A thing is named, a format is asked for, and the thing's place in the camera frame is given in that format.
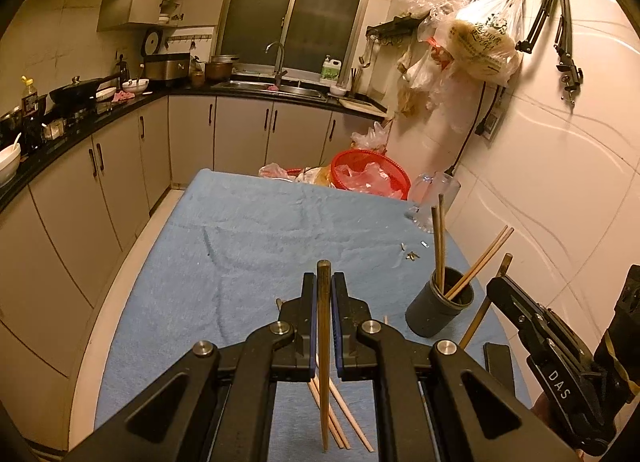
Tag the blue table cloth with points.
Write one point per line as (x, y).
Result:
(225, 267)

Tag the black jug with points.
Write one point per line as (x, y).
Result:
(35, 130)

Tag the dark window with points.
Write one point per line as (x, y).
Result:
(260, 7)

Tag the pink cloth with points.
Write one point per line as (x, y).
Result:
(122, 96)

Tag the dark tall kettle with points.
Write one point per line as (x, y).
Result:
(123, 75)

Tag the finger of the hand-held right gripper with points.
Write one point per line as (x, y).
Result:
(515, 307)

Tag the grey kitchen counter cabinets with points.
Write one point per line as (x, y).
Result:
(60, 202)

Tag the black wall rack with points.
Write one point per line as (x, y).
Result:
(395, 25)

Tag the brown cooking pot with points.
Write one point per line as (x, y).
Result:
(220, 70)

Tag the silver metal box appliance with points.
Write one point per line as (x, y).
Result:
(167, 68)

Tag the hanging metal ladle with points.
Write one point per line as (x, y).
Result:
(365, 60)

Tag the red plastic basket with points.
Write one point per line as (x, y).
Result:
(350, 157)

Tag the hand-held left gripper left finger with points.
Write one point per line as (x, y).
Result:
(313, 352)

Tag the green detergent bottle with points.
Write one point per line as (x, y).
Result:
(330, 71)

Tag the plastic bags of food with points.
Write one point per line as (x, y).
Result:
(272, 171)

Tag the cutting board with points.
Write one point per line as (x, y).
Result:
(360, 103)

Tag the black chopstick holder cup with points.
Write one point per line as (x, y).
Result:
(430, 314)

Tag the black wok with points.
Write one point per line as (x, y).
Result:
(75, 92)

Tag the metal faucet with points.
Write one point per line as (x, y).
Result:
(282, 65)

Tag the white plate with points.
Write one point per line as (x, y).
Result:
(106, 93)

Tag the white plastic bag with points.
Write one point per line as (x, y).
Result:
(370, 137)

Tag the plastic bag of flatbread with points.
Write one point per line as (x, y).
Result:
(480, 42)

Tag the utensil holder with chopsticks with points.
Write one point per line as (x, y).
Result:
(355, 85)

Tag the clear plastic bag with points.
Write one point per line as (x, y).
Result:
(370, 177)

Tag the small white bowl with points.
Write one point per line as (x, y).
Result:
(338, 90)

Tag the hanging clear plastic bags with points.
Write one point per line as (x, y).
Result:
(425, 72)

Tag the steel sink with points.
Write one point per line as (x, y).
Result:
(260, 87)

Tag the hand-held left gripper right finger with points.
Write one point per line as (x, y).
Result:
(337, 347)

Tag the yellow-capped oil bottle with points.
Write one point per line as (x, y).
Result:
(30, 100)

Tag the wall socket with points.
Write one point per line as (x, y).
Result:
(490, 122)

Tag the black pot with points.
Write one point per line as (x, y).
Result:
(11, 125)

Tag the stacked white dishes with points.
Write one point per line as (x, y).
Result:
(164, 18)

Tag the black smartphone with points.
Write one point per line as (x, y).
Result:
(499, 367)

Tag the clear seasoning box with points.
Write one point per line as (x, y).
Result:
(55, 128)

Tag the round dial scale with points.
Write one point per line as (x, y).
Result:
(152, 42)

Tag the white dish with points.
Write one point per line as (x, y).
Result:
(136, 85)

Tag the small brown jar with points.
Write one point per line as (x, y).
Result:
(197, 77)

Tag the small metal screws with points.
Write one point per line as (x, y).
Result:
(412, 256)

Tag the large white bowl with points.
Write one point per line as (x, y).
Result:
(9, 167)

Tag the gas stove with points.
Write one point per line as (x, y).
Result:
(80, 112)

